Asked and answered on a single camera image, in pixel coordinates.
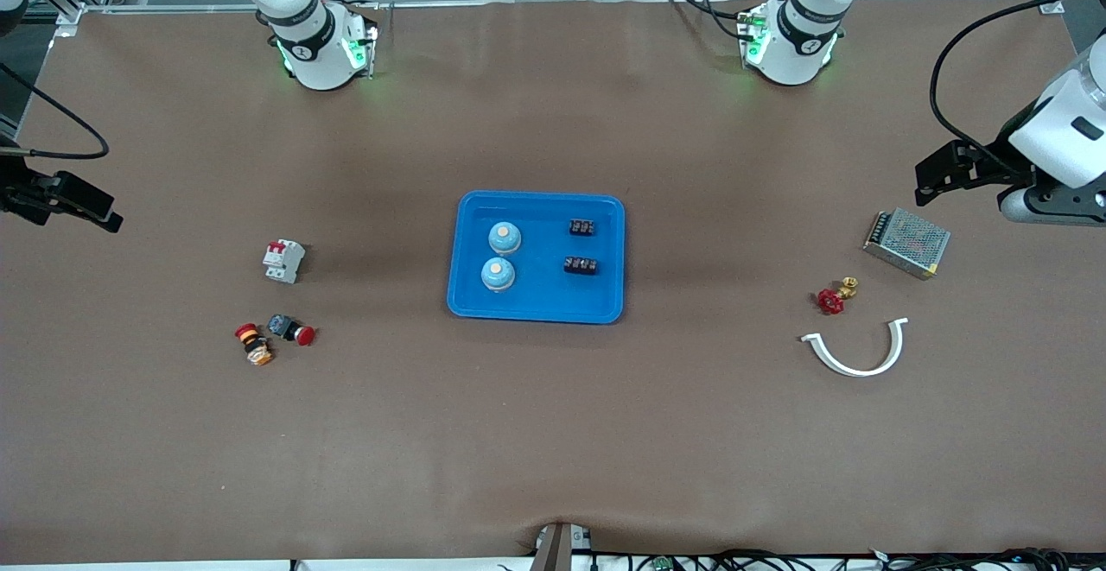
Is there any blue plastic tray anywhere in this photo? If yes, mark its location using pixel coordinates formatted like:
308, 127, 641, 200
447, 190, 626, 325

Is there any metal mesh power supply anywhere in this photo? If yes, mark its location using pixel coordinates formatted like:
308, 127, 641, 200
862, 207, 952, 281

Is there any white red circuit breaker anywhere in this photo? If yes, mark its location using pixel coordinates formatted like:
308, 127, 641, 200
263, 239, 306, 285

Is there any white curved pipe clamp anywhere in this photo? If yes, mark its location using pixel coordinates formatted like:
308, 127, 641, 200
800, 318, 910, 378

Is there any red emergency stop orange collar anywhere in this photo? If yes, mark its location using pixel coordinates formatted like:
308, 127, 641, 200
234, 323, 276, 367

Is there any red pushbutton with blue block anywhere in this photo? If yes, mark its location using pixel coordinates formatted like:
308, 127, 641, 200
266, 314, 316, 346

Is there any brown table mat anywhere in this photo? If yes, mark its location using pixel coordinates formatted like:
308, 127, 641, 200
0, 0, 1106, 565

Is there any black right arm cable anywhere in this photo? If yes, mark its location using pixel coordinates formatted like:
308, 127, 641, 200
0, 61, 111, 161

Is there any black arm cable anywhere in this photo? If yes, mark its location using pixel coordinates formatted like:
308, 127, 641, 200
0, 61, 111, 161
930, 0, 1096, 170

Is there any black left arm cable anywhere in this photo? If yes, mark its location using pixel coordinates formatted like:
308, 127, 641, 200
930, 0, 1096, 170

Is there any brass valve red handle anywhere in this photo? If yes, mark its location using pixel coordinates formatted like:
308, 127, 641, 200
817, 276, 860, 315

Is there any table edge clamp bracket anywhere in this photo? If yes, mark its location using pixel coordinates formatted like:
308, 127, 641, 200
529, 522, 594, 571

